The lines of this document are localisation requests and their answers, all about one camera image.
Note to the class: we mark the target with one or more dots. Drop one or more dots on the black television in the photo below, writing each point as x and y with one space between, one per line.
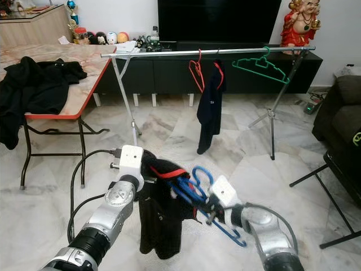
220 20

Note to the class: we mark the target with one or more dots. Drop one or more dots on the navy blue garment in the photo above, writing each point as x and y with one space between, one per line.
210 113

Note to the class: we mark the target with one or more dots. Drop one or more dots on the plain black garment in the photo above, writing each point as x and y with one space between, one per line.
34 90

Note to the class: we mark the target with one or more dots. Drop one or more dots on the blue gold ornament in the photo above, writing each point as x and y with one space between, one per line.
71 5

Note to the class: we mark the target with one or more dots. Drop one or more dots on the orange yellow plush ball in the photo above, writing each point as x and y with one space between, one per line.
122 38

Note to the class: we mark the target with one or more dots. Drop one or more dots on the pink tissue box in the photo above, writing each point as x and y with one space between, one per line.
63 40

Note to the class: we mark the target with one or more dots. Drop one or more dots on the black metal frame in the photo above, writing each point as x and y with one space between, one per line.
344 182

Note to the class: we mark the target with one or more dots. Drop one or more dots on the small clear bottle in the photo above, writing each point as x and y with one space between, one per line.
154 36

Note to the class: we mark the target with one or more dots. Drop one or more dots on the blue plastic hanger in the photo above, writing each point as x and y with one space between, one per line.
203 167

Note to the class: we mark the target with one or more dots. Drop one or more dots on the green plastic hanger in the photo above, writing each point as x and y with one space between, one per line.
265 59

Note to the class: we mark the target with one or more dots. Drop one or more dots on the white paper stack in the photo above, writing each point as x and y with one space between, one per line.
127 48

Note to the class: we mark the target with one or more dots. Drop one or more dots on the wooden sideboard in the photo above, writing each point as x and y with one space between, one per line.
34 33

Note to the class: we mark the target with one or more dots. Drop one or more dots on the black garment red collar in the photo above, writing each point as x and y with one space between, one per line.
161 226

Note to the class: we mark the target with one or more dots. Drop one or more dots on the red buddha statue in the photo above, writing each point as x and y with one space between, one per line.
300 31

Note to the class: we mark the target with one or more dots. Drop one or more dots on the power strip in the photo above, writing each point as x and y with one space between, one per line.
313 104

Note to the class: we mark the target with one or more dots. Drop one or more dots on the metal clothes rack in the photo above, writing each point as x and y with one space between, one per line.
158 54

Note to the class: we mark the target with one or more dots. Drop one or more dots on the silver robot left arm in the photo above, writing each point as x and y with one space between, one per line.
115 206

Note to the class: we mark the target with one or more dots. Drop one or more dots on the red plastic hanger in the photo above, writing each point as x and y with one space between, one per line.
193 73

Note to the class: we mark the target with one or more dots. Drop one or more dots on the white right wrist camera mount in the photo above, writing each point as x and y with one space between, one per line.
225 192

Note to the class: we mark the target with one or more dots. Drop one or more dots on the black red plush toy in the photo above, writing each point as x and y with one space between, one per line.
92 39

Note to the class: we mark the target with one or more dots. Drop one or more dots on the dark sofa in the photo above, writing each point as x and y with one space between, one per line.
344 113

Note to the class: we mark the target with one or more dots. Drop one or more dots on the jar with red lid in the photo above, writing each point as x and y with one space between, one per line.
80 37

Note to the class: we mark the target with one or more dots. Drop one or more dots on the black tv cabinet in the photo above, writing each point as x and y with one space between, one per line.
163 73

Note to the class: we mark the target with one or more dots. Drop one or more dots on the white blue plush toy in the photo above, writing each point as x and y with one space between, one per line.
111 38

